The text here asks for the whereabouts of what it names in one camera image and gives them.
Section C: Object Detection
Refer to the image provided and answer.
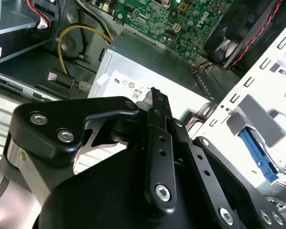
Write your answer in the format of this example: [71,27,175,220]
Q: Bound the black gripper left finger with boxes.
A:
[6,87,179,210]

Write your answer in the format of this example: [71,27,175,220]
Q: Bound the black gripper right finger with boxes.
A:
[166,116,286,229]

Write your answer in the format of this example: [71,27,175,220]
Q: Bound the hard disk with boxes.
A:
[237,125,286,185]

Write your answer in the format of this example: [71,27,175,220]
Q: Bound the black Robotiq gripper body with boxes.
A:
[38,112,221,229]

